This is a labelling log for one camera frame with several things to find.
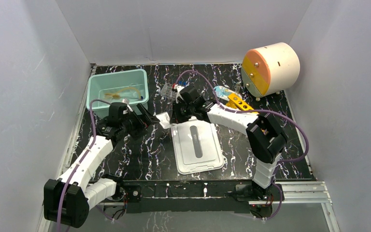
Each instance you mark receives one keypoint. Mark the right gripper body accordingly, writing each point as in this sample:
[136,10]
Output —
[191,107]

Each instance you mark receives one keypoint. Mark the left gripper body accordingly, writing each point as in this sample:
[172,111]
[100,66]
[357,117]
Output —
[139,117]

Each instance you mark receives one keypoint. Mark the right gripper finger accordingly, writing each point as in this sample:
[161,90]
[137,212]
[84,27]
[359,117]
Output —
[175,116]
[187,114]

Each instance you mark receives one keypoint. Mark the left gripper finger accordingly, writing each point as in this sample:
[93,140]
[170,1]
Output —
[137,128]
[147,118]

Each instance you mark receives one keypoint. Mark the small white plastic bag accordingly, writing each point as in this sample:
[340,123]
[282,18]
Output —
[164,120]

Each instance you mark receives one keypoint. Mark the clear plastic well plate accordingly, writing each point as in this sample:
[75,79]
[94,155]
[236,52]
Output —
[168,92]

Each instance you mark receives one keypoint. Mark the white plastic box lid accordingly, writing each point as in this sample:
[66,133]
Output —
[196,147]

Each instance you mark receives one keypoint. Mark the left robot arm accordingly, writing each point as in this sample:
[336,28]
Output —
[80,174]

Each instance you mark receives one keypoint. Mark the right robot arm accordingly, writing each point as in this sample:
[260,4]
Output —
[266,137]

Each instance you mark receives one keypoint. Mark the blue packaged item card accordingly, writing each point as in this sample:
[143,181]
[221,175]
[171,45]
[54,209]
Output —
[223,92]

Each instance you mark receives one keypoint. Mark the teal plastic bin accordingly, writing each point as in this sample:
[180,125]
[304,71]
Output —
[111,82]

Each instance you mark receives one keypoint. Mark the yellow test tube rack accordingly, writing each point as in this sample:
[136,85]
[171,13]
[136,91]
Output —
[235,102]

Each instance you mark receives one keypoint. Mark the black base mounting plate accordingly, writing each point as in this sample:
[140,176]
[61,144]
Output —
[259,210]

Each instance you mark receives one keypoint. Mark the cylindrical drawer cabinet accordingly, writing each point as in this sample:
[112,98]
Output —
[270,69]

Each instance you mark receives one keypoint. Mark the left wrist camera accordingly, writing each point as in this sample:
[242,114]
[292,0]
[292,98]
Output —
[125,102]

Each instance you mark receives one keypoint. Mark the aluminium frame rail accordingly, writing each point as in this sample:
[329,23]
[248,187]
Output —
[304,192]

